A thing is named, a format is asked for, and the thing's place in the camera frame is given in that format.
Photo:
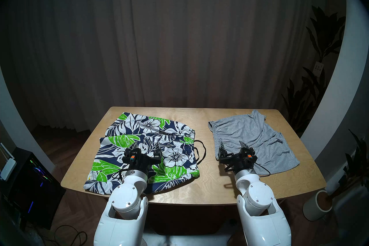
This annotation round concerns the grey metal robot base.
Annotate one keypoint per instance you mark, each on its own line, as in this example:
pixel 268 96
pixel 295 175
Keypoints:
pixel 187 239

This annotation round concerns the white router box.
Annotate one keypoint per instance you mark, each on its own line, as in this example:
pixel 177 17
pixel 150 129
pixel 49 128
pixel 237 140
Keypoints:
pixel 8 167

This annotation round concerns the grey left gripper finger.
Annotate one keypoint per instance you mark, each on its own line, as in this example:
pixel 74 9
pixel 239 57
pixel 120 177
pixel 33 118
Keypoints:
pixel 157 151
pixel 135 147

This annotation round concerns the tall dark leafy plant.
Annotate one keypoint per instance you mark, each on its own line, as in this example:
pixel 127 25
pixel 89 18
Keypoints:
pixel 323 35

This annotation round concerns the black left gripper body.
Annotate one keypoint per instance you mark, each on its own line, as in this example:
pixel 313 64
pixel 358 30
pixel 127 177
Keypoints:
pixel 142 161

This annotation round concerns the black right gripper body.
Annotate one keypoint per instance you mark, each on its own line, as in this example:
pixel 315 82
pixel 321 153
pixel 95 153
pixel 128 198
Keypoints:
pixel 239 163

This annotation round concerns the white cylindrical plant pot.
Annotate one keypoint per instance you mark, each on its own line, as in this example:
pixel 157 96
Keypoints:
pixel 312 209

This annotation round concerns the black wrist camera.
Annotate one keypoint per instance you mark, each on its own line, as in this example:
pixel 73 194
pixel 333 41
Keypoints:
pixel 132 157
pixel 248 157

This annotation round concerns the white paper plant tag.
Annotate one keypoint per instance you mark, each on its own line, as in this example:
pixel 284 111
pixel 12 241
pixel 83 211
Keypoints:
pixel 318 69

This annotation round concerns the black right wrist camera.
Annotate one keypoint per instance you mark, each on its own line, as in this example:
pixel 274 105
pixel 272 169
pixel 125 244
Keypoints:
pixel 248 157

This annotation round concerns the navy green floral shorts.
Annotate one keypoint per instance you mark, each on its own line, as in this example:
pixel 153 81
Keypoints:
pixel 144 133

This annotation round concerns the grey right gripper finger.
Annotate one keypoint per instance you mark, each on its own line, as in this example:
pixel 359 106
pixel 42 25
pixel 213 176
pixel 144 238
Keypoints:
pixel 243 146
pixel 223 149

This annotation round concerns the beige pleated curtain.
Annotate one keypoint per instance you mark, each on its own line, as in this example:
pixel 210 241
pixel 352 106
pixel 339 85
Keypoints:
pixel 173 32

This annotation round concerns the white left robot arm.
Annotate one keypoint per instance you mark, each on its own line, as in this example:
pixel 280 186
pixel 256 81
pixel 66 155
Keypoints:
pixel 126 199

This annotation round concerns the small dark leafy plant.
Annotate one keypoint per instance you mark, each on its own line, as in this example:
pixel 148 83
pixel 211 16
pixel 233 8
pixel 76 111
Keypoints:
pixel 356 164

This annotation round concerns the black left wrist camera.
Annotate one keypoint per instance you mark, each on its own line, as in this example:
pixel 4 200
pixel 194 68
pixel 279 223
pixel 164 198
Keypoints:
pixel 132 157

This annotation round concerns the black computer tower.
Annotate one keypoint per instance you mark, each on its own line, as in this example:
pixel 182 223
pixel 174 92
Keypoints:
pixel 31 190

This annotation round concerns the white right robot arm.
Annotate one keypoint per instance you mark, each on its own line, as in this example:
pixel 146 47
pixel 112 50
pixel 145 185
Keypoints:
pixel 259 199

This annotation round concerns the grey jersey shorts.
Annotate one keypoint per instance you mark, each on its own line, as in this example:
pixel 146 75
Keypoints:
pixel 253 133

